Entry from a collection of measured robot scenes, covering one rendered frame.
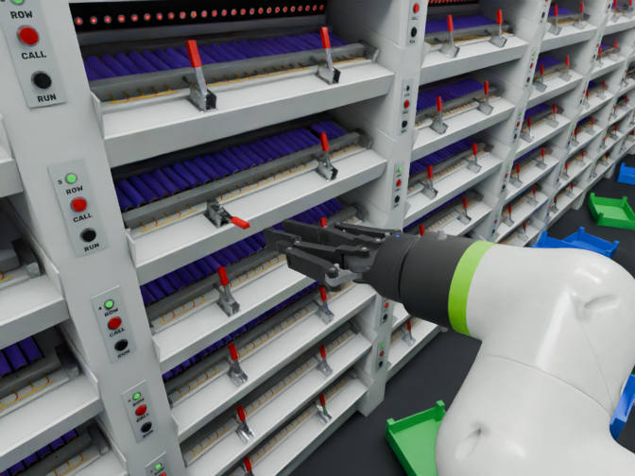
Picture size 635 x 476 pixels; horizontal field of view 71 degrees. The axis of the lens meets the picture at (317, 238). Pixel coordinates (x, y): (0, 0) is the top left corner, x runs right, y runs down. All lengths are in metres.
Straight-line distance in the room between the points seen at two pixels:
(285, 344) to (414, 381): 0.76
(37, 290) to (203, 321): 0.29
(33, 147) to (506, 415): 0.52
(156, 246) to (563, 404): 0.56
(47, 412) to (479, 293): 0.62
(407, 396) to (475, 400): 1.29
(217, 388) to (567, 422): 0.73
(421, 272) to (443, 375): 1.32
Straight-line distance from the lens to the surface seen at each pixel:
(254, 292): 0.89
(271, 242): 0.61
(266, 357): 1.02
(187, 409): 0.95
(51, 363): 0.79
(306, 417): 1.37
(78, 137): 0.60
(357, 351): 1.30
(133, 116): 0.65
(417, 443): 1.54
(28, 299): 0.67
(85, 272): 0.65
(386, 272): 0.46
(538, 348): 0.37
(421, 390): 1.68
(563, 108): 2.33
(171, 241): 0.72
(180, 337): 0.82
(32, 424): 0.78
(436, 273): 0.42
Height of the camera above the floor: 1.24
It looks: 30 degrees down
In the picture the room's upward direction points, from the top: straight up
